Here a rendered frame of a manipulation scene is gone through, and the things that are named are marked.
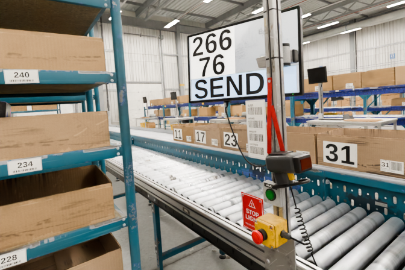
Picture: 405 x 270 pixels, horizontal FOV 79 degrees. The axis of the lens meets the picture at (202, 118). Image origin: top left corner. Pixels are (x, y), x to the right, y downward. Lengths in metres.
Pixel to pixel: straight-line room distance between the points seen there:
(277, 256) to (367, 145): 0.66
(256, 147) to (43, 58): 0.66
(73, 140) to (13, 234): 0.24
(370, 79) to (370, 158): 4.86
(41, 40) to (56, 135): 0.24
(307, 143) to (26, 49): 1.27
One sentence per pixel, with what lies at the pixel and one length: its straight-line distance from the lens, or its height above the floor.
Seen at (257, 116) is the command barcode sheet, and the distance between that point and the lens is 0.83.
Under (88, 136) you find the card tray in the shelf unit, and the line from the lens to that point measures 0.73.
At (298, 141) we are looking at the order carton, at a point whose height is 1.00.
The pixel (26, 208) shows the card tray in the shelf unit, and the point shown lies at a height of 1.02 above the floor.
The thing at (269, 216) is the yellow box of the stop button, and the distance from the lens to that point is 0.86.
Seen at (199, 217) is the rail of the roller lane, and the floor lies 0.71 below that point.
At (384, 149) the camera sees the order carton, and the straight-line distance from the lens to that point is 1.30.
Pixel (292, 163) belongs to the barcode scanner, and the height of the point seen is 1.07.
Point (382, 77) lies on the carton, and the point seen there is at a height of 1.55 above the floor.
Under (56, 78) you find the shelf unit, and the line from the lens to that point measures 0.69.
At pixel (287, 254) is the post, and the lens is 0.90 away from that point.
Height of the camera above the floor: 1.24
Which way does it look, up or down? 3 degrees down
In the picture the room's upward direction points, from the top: 4 degrees counter-clockwise
